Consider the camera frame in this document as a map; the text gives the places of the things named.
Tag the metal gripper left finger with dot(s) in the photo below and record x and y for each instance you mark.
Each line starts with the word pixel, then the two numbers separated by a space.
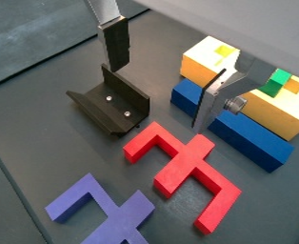
pixel 113 31

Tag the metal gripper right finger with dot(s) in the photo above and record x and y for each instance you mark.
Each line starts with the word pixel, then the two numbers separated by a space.
pixel 243 74

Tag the dark blue long block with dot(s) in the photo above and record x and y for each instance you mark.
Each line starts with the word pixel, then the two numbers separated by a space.
pixel 242 132

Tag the yellow board with slots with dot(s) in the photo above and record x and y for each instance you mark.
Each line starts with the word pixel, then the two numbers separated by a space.
pixel 277 113

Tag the green cube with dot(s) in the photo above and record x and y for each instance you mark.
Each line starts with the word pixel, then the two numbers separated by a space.
pixel 275 83

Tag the red branched block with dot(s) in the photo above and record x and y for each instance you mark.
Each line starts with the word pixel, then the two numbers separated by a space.
pixel 187 164

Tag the purple branched block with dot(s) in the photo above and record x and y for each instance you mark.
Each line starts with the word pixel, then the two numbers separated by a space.
pixel 125 218

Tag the black angled bracket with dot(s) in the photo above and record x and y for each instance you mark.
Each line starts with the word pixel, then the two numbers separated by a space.
pixel 117 104

